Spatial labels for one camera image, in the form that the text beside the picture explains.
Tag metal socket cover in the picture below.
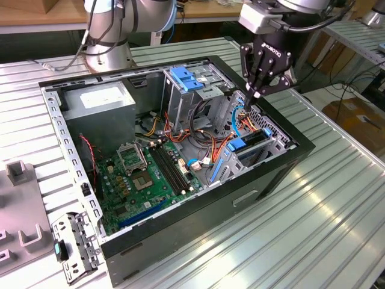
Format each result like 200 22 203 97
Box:
116 143 148 175

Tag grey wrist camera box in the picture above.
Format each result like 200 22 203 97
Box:
238 2 289 34

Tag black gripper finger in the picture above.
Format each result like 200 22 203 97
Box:
251 58 297 105
240 43 256 108

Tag black camera cable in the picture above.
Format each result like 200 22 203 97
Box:
269 0 357 33

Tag blue data wire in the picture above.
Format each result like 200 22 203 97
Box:
232 98 251 137

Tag black RAM slot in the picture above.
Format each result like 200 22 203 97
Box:
149 144 185 196
158 143 194 192

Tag hard disk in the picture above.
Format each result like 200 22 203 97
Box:
211 128 273 184

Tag orange black wire bundle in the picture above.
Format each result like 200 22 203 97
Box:
164 111 193 144

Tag orange power wire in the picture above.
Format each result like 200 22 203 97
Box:
236 104 260 132

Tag orange yellow red wire bundle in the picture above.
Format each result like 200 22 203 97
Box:
207 126 235 163

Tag CPU socket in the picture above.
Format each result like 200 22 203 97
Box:
129 170 154 192

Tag black latch with teal tab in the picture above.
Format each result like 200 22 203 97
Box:
54 240 69 261

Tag brown cardboard box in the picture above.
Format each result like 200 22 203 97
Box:
321 98 385 157
306 31 360 76

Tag red black twisted wire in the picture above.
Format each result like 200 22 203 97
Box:
78 134 99 193

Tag metal slat side table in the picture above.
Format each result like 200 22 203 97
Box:
296 19 385 88

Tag blue plastic drive latch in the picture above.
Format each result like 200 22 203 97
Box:
170 67 205 93

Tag green motherboard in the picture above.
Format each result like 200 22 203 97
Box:
96 140 205 235

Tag small blue wire white plug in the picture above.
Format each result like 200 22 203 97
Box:
186 158 216 172

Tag black looped cable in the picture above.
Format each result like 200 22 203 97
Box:
189 101 211 136

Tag blue expansion slot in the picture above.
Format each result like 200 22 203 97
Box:
117 200 168 229

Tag grey power supply unit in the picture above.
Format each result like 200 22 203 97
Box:
61 81 137 156

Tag grey metal disk bay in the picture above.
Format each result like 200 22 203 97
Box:
209 90 297 184

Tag grey parts rack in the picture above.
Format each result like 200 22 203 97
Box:
0 162 55 279

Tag grey metal drive cage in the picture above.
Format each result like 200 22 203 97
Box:
161 61 235 136

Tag black open PC case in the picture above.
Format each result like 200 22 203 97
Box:
38 55 316 287

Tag metal expansion card bracket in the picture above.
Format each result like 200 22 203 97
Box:
51 210 103 285

